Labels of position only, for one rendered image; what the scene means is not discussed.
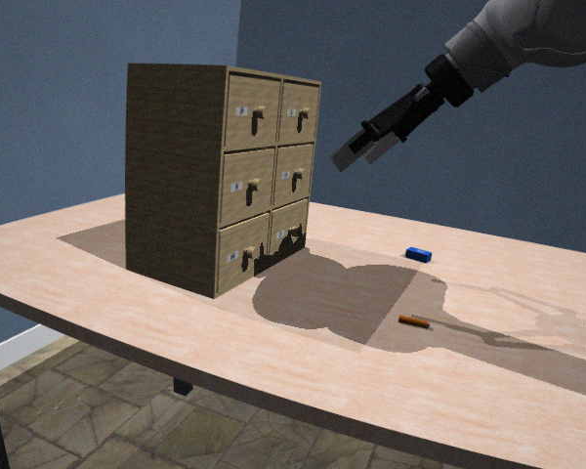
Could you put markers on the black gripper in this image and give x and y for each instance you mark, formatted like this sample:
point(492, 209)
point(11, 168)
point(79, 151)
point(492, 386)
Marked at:
point(446, 82)

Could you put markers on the tan wooden drawer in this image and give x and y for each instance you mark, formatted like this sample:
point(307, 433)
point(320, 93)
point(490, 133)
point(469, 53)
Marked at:
point(291, 181)
point(287, 229)
point(295, 99)
point(240, 195)
point(252, 108)
point(250, 237)

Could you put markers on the orange-brown cylinder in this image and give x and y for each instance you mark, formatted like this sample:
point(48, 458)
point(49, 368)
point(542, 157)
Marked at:
point(415, 322)

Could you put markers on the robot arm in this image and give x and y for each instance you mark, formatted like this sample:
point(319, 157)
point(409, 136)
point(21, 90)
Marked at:
point(546, 32)

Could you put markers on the dark brown wooden chest of drawers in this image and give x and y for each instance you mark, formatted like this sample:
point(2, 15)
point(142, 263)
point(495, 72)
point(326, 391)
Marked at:
point(174, 151)

